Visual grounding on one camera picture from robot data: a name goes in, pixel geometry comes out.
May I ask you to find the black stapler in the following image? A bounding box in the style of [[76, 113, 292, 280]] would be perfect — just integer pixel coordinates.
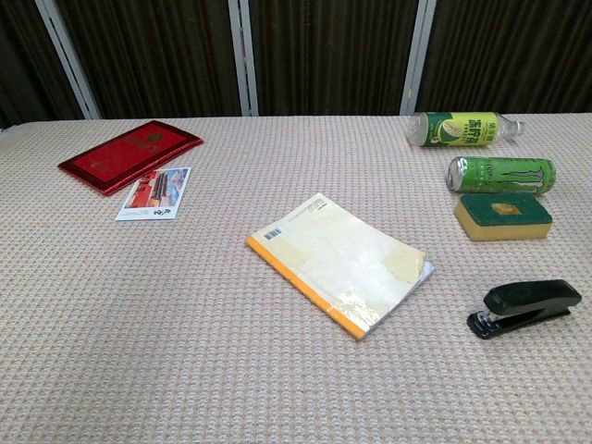
[[465, 278, 583, 341]]

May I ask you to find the beige woven tablecloth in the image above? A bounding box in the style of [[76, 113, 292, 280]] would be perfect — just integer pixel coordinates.
[[0, 112, 592, 444]]

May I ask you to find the clear bottle with green label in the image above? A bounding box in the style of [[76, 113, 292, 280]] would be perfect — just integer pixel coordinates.
[[407, 111, 526, 148]]

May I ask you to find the green and yellow sponge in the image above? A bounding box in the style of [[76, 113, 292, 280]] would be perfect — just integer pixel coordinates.
[[453, 191, 554, 242]]

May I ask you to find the green energy drink can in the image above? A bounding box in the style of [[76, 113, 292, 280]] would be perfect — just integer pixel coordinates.
[[445, 155, 557, 195]]

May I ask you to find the grey partition post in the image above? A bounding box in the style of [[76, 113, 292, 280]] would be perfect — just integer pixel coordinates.
[[34, 0, 102, 120], [229, 0, 259, 117], [399, 0, 438, 116]]

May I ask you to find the red certificate folder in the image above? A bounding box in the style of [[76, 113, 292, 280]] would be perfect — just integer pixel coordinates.
[[57, 119, 205, 199]]

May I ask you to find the postcard with red building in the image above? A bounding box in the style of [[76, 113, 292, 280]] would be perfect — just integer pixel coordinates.
[[115, 166, 192, 222]]

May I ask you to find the yellow paperback book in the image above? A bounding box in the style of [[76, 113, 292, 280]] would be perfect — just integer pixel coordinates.
[[245, 192, 436, 344]]

